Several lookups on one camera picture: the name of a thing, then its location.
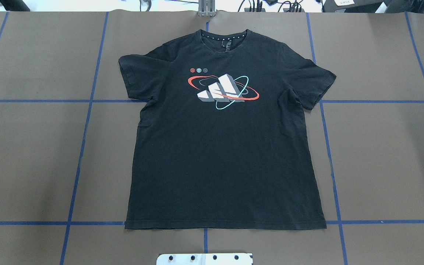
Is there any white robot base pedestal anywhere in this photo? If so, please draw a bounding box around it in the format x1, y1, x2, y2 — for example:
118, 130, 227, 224
156, 252, 254, 265

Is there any black graphic t-shirt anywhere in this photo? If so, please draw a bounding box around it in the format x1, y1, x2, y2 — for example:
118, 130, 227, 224
118, 29, 336, 230

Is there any aluminium frame post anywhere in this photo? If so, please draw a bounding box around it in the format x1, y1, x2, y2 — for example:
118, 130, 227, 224
198, 0, 216, 17

